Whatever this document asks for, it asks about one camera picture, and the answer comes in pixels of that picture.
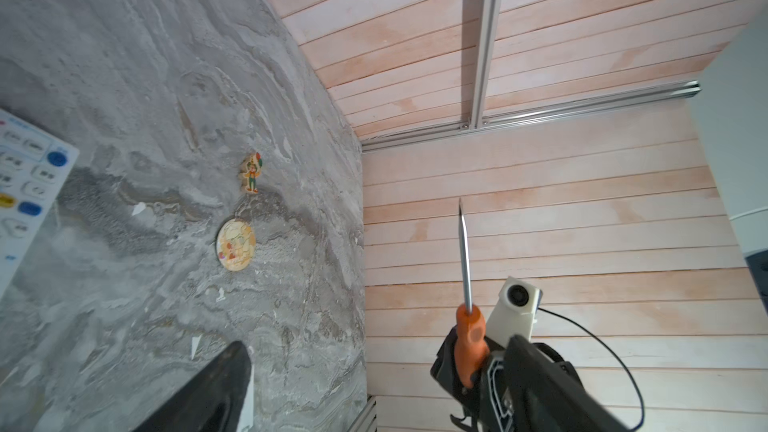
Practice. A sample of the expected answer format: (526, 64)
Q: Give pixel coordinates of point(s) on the round wooden coaster sticker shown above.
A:
(235, 245)

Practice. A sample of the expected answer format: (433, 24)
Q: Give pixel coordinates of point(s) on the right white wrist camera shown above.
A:
(514, 313)

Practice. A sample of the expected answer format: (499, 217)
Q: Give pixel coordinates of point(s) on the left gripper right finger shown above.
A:
(545, 398)

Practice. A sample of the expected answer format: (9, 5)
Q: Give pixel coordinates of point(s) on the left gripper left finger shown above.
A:
(211, 401)

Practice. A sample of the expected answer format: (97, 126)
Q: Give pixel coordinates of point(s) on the left white remote control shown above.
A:
(34, 168)

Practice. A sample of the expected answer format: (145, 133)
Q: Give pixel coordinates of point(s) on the horizontal aluminium wall rail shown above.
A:
(538, 115)

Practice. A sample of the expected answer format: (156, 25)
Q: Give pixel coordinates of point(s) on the orange handled screwdriver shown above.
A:
(471, 349)

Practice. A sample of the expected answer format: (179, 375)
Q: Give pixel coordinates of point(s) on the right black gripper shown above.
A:
(487, 406)

